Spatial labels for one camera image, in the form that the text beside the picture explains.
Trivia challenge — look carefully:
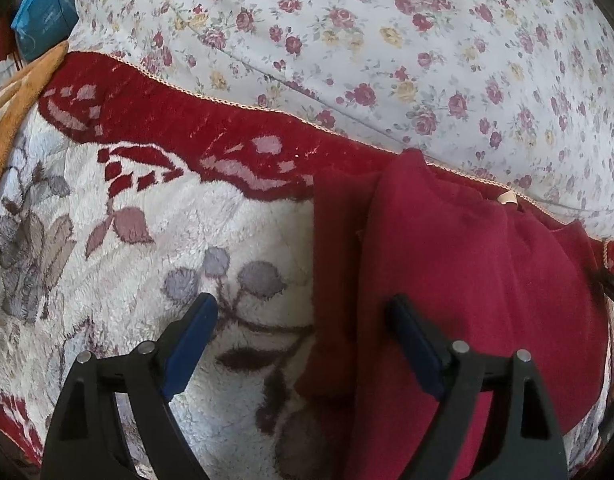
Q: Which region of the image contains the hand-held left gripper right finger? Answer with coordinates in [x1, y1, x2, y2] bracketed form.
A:
[384, 294, 570, 480]

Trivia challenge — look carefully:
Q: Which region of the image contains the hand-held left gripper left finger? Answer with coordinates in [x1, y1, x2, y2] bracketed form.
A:
[39, 292, 218, 480]

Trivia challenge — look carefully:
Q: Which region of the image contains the dark red fleece garment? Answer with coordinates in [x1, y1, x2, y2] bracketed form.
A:
[294, 149, 610, 480]

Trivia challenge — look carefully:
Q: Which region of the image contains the white and red floral fleece blanket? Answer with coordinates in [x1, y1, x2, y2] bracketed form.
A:
[0, 51, 614, 480]

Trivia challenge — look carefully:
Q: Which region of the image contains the orange plush blanket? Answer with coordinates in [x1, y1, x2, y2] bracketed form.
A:
[0, 40, 70, 216]

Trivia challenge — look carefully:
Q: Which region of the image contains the white floral quilt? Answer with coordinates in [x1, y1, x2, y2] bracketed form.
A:
[69, 0, 614, 241]

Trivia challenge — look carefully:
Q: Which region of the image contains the dark red cloth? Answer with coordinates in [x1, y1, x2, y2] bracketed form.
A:
[0, 20, 18, 66]

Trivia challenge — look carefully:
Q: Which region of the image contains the blue drawstring bag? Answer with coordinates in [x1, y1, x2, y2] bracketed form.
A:
[11, 0, 80, 61]

